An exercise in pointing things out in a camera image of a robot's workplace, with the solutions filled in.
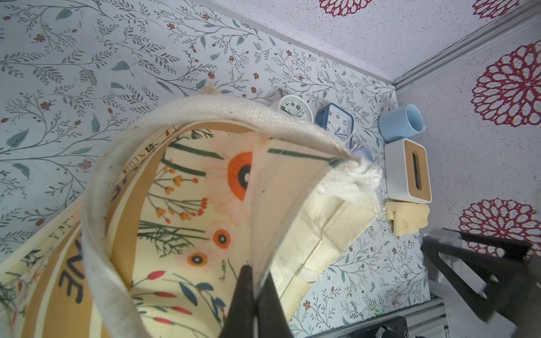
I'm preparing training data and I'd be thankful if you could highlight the white round alarm clock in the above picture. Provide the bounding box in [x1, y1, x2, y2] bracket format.
[270, 94, 314, 123]

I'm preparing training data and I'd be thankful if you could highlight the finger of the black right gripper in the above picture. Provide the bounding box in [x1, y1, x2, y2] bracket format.
[431, 228, 533, 262]
[421, 236, 524, 322]

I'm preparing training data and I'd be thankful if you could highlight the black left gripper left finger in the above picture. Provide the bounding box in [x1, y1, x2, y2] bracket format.
[219, 265, 255, 338]

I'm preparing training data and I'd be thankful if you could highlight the dark blue square alarm clock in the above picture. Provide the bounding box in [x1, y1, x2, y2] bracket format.
[315, 104, 354, 149]

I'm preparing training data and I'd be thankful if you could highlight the light blue mug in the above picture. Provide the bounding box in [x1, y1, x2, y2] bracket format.
[378, 104, 426, 143]

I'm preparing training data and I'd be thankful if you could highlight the white wooden tissue box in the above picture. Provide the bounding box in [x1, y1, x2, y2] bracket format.
[384, 139, 432, 204]

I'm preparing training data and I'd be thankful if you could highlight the light blue square alarm clock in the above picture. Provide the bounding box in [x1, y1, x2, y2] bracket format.
[351, 146, 375, 163]

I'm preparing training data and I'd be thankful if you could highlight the cream printed canvas bag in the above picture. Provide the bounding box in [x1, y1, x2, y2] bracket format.
[1, 89, 382, 337]

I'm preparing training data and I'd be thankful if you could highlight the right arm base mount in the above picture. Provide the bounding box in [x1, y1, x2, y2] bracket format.
[342, 316, 409, 338]

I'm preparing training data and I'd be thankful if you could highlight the yellow folded cloth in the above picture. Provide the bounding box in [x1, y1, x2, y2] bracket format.
[385, 201, 430, 237]

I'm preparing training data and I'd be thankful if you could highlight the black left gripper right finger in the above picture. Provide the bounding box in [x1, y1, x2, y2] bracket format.
[256, 280, 294, 338]

